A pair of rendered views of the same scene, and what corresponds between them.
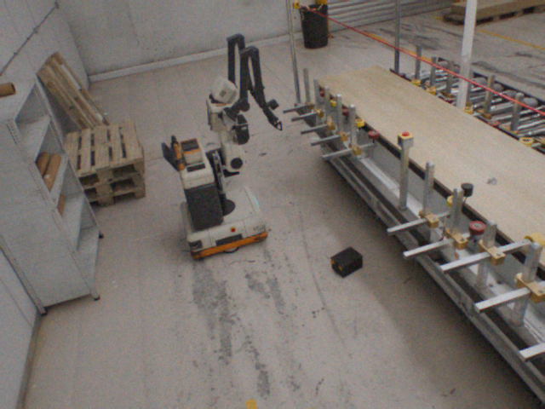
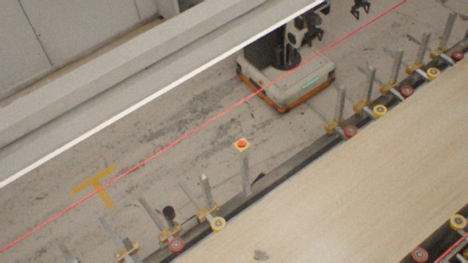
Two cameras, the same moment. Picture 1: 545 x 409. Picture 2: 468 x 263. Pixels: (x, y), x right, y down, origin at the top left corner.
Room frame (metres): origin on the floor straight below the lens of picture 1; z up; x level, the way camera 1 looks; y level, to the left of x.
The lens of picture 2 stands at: (1.73, -2.28, 3.36)
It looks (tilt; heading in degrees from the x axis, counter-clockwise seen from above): 53 degrees down; 71
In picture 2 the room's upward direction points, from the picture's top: 8 degrees counter-clockwise
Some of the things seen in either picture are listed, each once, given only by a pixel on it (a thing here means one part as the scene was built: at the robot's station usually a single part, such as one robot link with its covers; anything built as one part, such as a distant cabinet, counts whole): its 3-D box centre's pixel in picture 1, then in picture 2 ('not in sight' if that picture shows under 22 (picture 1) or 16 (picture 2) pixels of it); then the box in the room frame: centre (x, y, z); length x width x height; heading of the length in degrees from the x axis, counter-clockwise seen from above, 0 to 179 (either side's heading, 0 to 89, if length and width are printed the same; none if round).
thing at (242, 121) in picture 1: (237, 125); (311, 9); (3.33, 0.18, 0.99); 0.28 x 0.16 x 0.22; 11
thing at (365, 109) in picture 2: (336, 138); (355, 101); (3.22, -0.59, 0.81); 0.43 x 0.03 x 0.04; 101
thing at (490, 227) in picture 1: (484, 261); (134, 254); (1.55, -0.96, 0.87); 0.04 x 0.04 x 0.48; 11
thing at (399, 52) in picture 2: (328, 113); (393, 76); (3.51, -0.58, 0.89); 0.04 x 0.04 x 0.48; 11
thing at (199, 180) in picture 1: (201, 181); (277, 26); (3.25, 0.56, 0.59); 0.55 x 0.34 x 0.83; 11
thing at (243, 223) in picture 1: (221, 219); (284, 69); (3.27, 0.47, 0.16); 0.67 x 0.64 x 0.25; 101
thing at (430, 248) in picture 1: (442, 244); (159, 223); (1.74, -0.84, 0.84); 0.43 x 0.03 x 0.04; 101
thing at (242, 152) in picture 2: (405, 141); (242, 148); (2.29, -0.82, 1.18); 0.07 x 0.07 x 0.08; 11
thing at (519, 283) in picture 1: (530, 287); not in sight; (1.28, -1.02, 0.95); 0.14 x 0.06 x 0.05; 11
